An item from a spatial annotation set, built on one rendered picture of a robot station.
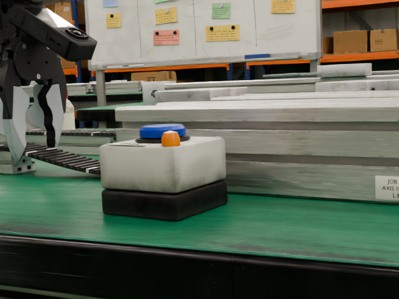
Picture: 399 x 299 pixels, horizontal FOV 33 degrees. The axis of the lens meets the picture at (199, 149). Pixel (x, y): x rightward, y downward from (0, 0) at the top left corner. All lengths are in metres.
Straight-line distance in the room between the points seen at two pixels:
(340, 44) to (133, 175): 10.08
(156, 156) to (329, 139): 0.15
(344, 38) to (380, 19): 1.07
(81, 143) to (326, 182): 0.54
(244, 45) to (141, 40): 0.67
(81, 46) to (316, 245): 0.44
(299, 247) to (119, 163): 0.18
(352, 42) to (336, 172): 9.97
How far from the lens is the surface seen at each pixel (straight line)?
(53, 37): 0.82
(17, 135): 0.85
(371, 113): 0.58
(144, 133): 0.57
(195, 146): 0.56
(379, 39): 10.46
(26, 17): 0.85
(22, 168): 0.90
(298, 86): 2.38
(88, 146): 1.06
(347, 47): 10.58
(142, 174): 0.55
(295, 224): 0.52
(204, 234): 0.50
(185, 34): 3.99
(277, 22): 3.76
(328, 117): 0.60
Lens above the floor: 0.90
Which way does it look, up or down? 6 degrees down
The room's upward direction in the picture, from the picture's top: 3 degrees counter-clockwise
